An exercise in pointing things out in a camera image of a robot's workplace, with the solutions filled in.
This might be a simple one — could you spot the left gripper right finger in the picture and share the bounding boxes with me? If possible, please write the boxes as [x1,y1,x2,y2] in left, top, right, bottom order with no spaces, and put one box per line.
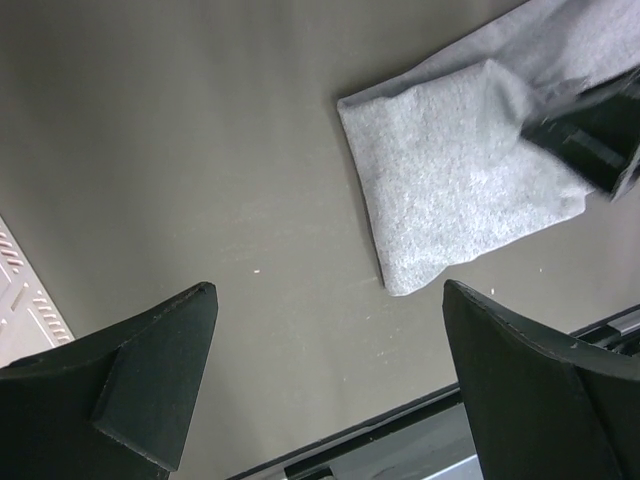
[442,280,639,479]

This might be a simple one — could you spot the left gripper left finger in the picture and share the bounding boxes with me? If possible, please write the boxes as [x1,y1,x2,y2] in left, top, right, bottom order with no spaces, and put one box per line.
[1,282,218,479]

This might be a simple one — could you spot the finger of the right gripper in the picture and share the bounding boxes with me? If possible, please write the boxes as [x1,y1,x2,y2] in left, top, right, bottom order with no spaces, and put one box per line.
[520,69,639,200]

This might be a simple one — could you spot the grey t shirt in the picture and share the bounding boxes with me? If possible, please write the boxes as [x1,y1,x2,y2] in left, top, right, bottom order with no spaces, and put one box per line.
[337,1,639,296]

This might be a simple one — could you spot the white plastic file organizer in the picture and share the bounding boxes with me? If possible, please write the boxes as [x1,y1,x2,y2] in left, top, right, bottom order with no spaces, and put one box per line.
[0,222,74,367]

